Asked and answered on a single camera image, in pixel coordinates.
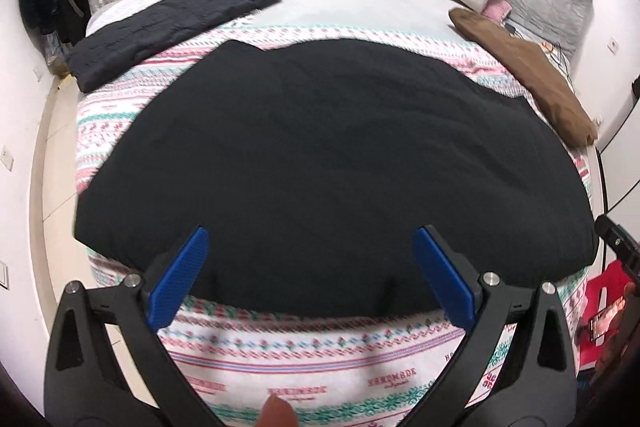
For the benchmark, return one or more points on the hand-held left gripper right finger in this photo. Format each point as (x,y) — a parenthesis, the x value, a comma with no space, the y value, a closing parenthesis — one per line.
(442,279)

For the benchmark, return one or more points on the white wall socket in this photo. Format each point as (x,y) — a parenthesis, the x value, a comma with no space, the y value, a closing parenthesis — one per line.
(612,43)
(6,157)

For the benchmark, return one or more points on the person's right hand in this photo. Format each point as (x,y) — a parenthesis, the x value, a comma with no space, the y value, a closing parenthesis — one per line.
(622,337)

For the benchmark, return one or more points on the large black coat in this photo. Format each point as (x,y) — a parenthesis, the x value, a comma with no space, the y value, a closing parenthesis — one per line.
(325,157)

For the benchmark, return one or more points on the striped patterned blanket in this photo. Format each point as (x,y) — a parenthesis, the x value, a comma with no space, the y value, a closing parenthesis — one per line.
(310,357)

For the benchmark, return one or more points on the pink patterned cloth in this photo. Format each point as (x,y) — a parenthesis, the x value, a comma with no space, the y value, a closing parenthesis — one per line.
(497,9)

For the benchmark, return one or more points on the red plastic object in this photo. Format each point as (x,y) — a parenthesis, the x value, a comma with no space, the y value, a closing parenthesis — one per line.
(600,287)

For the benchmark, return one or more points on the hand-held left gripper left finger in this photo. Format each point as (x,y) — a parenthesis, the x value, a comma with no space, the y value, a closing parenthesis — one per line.
(180,279)

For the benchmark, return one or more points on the black quilted garment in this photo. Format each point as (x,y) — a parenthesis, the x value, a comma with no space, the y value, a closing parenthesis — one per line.
(165,17)

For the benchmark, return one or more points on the white wall switch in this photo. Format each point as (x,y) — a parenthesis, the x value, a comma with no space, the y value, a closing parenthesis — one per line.
(3,274)

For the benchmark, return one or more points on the plain light bedsheet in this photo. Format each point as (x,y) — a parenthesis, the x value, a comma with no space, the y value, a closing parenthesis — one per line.
(360,2)

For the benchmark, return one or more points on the brown garment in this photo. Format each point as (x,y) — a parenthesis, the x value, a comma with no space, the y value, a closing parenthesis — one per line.
(530,67)

